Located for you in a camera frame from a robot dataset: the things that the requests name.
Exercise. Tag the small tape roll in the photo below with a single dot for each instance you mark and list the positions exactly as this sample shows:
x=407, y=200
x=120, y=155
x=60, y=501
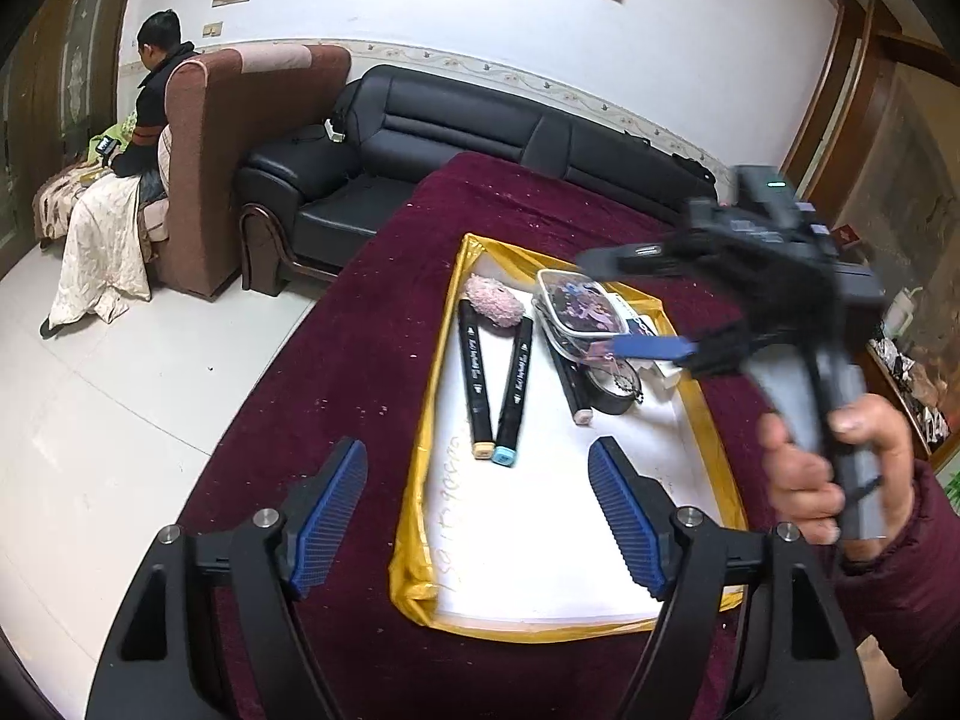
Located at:
x=600, y=397

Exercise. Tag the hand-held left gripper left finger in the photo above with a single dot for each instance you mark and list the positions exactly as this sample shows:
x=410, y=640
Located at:
x=330, y=517

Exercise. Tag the maroon tablecloth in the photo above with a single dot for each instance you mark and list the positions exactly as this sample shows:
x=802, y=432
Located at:
x=337, y=390

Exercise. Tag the person's right forearm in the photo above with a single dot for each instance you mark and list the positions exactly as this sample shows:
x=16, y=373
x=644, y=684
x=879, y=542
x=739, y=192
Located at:
x=907, y=600

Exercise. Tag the white charger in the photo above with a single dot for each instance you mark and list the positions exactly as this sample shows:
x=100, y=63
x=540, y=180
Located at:
x=335, y=129

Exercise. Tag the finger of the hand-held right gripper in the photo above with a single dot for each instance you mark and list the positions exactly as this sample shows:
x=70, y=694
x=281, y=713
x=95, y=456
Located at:
x=637, y=255
x=652, y=349

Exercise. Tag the pile of clutter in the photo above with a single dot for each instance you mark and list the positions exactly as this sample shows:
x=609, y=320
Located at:
x=915, y=382

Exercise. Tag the black marker blue cap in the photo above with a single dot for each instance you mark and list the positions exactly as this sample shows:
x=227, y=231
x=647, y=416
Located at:
x=514, y=390

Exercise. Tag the cream floral blanket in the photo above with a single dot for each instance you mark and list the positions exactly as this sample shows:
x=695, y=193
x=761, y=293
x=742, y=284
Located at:
x=97, y=240

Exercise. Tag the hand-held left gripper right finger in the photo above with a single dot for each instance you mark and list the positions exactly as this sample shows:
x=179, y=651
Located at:
x=626, y=517

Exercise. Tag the black leather sofa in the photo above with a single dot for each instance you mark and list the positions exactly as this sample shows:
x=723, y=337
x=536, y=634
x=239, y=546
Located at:
x=420, y=135

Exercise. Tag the black marker beige cap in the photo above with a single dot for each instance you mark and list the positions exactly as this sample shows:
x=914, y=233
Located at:
x=474, y=375

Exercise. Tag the small white box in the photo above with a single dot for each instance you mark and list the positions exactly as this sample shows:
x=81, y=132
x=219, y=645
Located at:
x=664, y=376

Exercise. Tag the red box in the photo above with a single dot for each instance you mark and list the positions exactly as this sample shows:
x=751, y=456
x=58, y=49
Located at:
x=847, y=234

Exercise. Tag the person's right hand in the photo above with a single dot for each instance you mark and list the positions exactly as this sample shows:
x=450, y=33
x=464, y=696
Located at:
x=795, y=480

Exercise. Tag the black marker pink cap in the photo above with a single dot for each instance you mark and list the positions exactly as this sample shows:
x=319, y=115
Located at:
x=571, y=390

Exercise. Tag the pink pompom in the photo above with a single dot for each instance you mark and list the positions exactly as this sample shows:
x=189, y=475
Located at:
x=495, y=301

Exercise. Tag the wooden door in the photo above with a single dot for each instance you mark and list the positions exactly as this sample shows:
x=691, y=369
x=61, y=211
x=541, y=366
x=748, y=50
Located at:
x=67, y=75

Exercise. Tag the clear pouch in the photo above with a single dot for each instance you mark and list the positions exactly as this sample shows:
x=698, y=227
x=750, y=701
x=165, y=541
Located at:
x=581, y=307

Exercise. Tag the brown armchair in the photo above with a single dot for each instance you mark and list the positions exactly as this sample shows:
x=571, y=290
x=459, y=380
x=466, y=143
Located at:
x=217, y=165

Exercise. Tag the white board gold frame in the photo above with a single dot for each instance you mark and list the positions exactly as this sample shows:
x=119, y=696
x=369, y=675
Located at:
x=525, y=540

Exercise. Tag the wall switch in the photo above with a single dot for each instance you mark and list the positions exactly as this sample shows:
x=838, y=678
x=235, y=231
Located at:
x=213, y=29

